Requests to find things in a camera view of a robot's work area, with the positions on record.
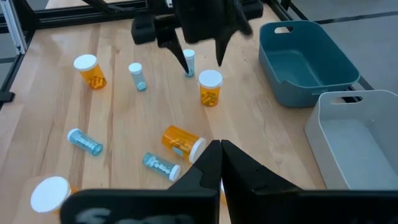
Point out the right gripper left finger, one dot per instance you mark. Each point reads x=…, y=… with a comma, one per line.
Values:
x=174, y=205

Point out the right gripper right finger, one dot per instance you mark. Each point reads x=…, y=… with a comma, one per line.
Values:
x=280, y=205

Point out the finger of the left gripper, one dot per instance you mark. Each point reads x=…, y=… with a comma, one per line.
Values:
x=221, y=49
x=169, y=34

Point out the blue pill bottle white cap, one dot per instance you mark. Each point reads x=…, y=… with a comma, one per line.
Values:
x=84, y=142
x=137, y=76
x=190, y=59
x=161, y=166

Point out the orange pill bottle white cap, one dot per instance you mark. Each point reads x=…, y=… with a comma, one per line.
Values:
x=90, y=71
x=49, y=194
x=210, y=88
x=182, y=143

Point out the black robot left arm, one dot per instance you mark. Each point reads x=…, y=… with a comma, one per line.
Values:
x=143, y=29

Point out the teal plastic bin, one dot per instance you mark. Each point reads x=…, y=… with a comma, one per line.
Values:
x=295, y=68

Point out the white plastic bin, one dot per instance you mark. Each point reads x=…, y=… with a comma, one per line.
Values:
x=357, y=149

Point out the silver aluminium rig post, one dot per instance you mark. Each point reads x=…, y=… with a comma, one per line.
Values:
x=13, y=26

